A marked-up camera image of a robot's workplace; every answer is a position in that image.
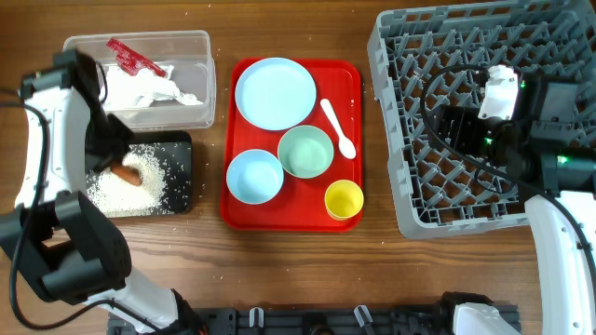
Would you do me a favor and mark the orange carrot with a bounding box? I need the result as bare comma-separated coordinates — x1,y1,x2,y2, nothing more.
110,162,142,186

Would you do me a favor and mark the white rice pile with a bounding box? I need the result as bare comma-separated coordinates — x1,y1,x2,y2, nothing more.
86,142,192,218

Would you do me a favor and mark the white tissue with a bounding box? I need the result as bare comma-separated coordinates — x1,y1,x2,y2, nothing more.
100,65,204,111

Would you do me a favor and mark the red snack wrapper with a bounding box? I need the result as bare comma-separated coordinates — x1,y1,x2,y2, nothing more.
106,38,167,77

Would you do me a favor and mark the yellow cup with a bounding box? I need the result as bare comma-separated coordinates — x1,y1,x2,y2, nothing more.
324,180,364,221

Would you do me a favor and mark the light blue bowl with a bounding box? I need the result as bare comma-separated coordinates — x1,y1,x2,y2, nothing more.
225,149,284,205

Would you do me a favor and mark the green bowl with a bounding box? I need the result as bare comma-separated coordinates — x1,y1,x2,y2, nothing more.
278,125,334,179

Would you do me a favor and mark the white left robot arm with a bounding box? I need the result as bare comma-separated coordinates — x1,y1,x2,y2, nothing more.
1,49,209,334

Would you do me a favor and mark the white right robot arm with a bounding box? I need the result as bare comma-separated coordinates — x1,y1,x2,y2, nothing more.
420,65,595,334

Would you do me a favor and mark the grey-blue dishwasher rack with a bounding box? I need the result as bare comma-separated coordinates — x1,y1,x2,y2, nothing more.
367,1,595,239

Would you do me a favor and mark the black tray bin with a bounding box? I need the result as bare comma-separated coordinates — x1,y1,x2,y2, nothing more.
86,130,194,219

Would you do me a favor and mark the white plastic spoon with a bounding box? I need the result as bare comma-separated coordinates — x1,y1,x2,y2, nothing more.
319,99,357,159

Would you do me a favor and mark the clear plastic bin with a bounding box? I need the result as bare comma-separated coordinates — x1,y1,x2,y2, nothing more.
63,30,216,131

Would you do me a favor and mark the red plastic tray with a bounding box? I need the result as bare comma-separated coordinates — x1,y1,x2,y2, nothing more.
220,58,363,233

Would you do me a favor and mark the light blue plate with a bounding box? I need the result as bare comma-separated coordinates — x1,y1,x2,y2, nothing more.
235,58,317,131

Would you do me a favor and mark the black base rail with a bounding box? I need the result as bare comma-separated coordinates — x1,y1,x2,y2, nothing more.
106,304,522,335

